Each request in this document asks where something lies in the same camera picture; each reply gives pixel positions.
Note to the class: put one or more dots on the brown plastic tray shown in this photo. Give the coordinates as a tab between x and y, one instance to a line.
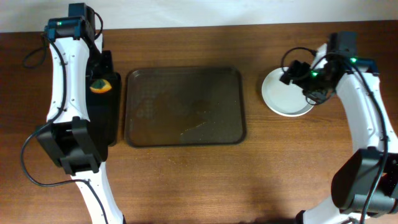
184	106

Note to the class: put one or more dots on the yellow green sponge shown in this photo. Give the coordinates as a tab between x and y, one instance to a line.
100	86

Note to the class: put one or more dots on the grey-white plate with sauce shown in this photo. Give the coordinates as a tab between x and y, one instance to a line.
285	100

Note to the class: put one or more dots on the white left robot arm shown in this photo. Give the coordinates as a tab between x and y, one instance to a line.
82	122

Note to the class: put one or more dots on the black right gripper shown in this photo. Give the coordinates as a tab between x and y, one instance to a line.
298	72

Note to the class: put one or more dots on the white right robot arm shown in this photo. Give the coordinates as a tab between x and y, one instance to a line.
366	185

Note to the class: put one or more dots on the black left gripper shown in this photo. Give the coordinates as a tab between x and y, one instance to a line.
101	101

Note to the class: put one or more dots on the black plastic tray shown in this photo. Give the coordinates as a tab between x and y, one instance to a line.
103	109

